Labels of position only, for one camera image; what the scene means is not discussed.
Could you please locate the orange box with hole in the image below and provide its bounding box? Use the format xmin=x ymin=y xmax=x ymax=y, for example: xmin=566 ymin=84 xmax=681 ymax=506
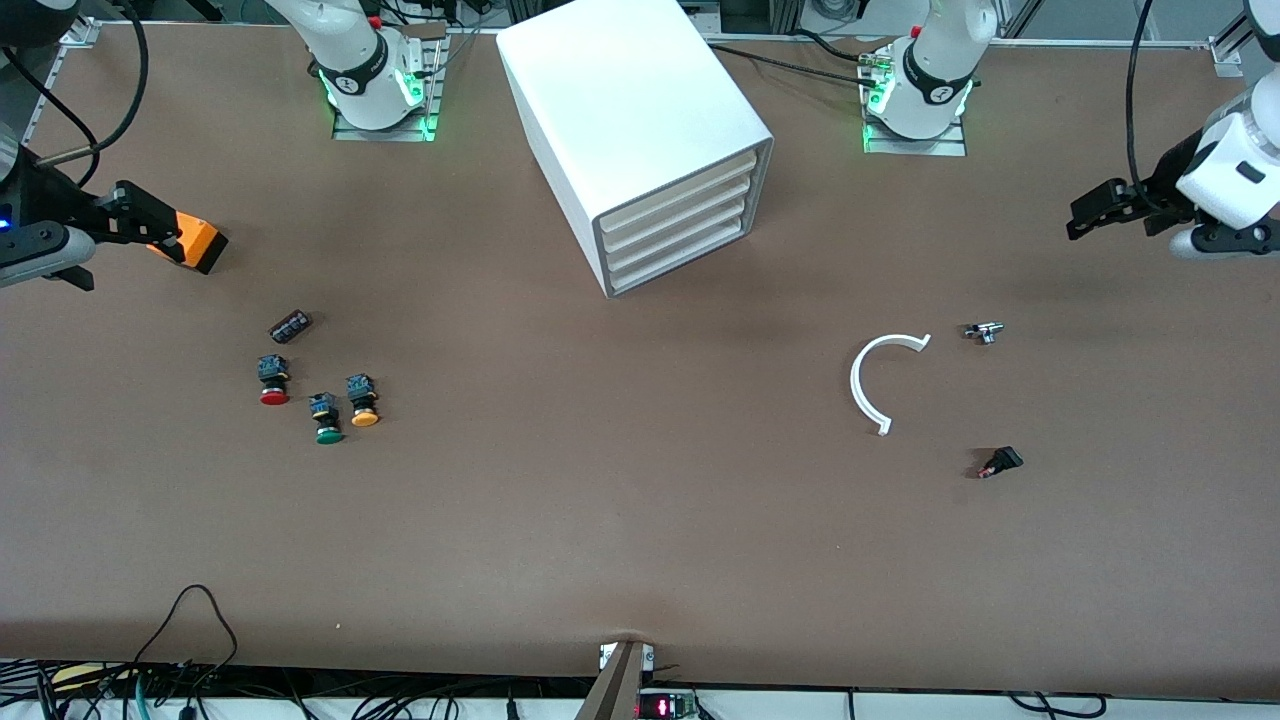
xmin=150 ymin=214 xmax=229 ymax=275

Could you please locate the device with red display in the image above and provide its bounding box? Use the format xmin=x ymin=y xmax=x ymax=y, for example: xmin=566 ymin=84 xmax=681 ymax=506
xmin=636 ymin=690 xmax=701 ymax=720

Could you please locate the brown camera post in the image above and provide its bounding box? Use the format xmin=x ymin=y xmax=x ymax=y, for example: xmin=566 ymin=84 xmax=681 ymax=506
xmin=575 ymin=640 xmax=651 ymax=720

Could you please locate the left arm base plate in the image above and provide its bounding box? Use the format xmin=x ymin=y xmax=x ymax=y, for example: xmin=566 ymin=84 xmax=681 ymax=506
xmin=862 ymin=40 xmax=968 ymax=157

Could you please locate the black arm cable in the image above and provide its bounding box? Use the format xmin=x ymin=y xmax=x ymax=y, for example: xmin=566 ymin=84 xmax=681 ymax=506
xmin=0 ymin=0 xmax=151 ymax=191
xmin=1125 ymin=0 xmax=1161 ymax=196

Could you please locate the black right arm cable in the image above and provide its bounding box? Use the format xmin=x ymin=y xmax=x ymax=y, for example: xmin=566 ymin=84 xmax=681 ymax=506
xmin=0 ymin=0 xmax=151 ymax=191

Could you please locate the aluminium frame rail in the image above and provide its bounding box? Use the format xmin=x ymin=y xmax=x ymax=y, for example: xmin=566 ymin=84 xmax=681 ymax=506
xmin=1208 ymin=0 xmax=1280 ymax=79
xmin=60 ymin=0 xmax=101 ymax=47

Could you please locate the green push button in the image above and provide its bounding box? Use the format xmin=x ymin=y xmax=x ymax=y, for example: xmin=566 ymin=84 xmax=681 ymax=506
xmin=308 ymin=392 xmax=345 ymax=445

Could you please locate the white drawer cabinet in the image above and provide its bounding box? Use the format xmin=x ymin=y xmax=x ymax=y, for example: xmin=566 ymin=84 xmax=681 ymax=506
xmin=496 ymin=0 xmax=776 ymax=299

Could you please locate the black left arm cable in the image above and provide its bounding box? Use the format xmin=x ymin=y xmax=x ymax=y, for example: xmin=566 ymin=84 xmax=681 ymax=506
xmin=1125 ymin=0 xmax=1161 ymax=196

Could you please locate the white plastic drawer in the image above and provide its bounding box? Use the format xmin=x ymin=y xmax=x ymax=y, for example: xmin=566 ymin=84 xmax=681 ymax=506
xmin=608 ymin=218 xmax=748 ymax=297
xmin=600 ymin=173 xmax=755 ymax=261
xmin=604 ymin=196 xmax=751 ymax=280
xmin=598 ymin=150 xmax=759 ymax=241

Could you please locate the black cable on table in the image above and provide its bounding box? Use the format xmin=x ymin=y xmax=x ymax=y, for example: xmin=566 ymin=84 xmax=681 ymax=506
xmin=703 ymin=43 xmax=881 ymax=86
xmin=788 ymin=28 xmax=881 ymax=63

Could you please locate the black looped cable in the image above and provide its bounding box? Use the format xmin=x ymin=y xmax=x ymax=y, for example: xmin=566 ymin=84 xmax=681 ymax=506
xmin=128 ymin=584 xmax=241 ymax=701

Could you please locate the yellow push button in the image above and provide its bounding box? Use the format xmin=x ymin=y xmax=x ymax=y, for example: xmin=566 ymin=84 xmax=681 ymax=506
xmin=345 ymin=374 xmax=382 ymax=428

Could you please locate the white curved plastic arc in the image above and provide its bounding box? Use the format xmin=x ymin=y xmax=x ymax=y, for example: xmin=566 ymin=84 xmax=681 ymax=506
xmin=850 ymin=333 xmax=932 ymax=438

